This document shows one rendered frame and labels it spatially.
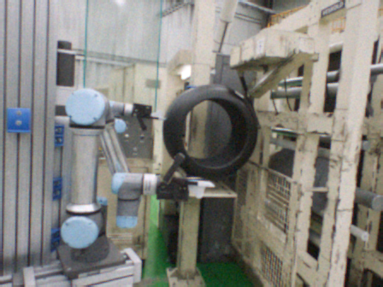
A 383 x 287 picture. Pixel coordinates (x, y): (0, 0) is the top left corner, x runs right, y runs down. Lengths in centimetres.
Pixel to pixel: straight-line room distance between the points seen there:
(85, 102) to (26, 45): 39
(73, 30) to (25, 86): 1003
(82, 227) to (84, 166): 20
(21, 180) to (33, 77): 40
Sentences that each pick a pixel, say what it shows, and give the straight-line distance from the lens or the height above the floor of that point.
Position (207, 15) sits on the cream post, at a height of 199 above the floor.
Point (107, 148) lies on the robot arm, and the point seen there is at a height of 115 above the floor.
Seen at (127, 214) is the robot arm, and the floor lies 94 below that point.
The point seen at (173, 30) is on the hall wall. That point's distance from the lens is 1260.
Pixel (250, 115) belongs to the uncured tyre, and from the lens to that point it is 191.
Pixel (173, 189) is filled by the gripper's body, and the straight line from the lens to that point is 110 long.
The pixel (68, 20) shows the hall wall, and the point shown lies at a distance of 1136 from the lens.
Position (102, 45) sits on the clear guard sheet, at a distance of 248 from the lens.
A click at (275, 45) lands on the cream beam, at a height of 170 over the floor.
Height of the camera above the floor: 132
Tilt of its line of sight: 5 degrees down
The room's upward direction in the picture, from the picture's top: 4 degrees clockwise
